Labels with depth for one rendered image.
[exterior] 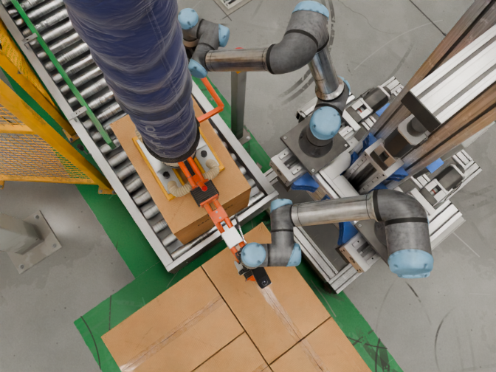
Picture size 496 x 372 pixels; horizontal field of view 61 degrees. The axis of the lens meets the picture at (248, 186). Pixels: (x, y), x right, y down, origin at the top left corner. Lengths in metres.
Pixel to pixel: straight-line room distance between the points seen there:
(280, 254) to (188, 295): 0.96
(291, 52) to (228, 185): 0.74
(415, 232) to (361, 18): 2.57
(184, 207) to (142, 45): 1.03
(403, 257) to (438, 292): 1.86
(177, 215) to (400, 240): 1.00
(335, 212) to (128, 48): 0.75
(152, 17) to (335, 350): 1.82
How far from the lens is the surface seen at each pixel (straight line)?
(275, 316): 2.22
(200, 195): 1.71
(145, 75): 1.07
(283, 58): 1.36
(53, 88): 2.64
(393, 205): 1.24
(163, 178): 1.87
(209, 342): 2.23
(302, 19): 1.41
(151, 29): 0.95
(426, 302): 3.03
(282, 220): 1.37
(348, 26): 3.52
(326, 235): 2.64
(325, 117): 1.67
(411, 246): 1.22
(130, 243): 2.85
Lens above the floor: 2.76
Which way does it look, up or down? 75 degrees down
